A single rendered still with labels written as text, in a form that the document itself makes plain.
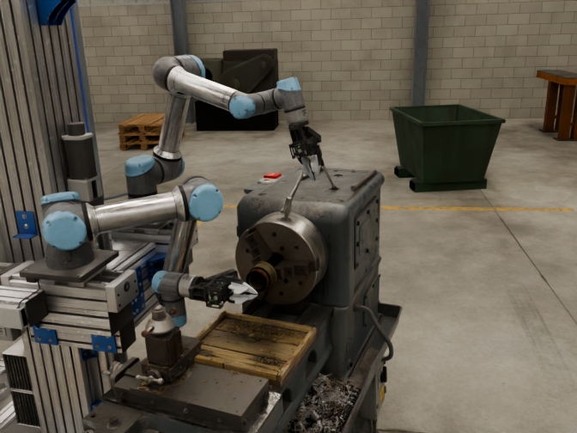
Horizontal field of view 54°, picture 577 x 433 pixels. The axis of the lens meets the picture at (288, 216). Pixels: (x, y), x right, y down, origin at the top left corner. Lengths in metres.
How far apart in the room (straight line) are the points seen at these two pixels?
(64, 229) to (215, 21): 10.70
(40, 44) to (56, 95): 0.17
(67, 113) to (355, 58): 10.05
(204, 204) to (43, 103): 0.66
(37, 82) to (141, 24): 10.72
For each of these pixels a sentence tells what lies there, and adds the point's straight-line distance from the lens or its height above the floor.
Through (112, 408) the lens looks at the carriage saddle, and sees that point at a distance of 1.67.
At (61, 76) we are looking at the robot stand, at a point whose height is 1.73.
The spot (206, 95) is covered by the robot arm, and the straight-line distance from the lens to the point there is 1.98.
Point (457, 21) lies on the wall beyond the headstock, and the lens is 12.04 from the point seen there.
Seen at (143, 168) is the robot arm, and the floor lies 1.36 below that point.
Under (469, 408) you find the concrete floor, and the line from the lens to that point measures 3.17.
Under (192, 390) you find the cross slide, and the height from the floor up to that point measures 0.97.
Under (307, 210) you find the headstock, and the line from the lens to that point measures 2.05.
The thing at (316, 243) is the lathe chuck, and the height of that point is 1.16.
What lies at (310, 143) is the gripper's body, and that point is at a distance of 1.95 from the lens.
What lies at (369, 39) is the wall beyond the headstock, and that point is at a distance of 11.90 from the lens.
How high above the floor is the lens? 1.87
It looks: 19 degrees down
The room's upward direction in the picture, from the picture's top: 2 degrees counter-clockwise
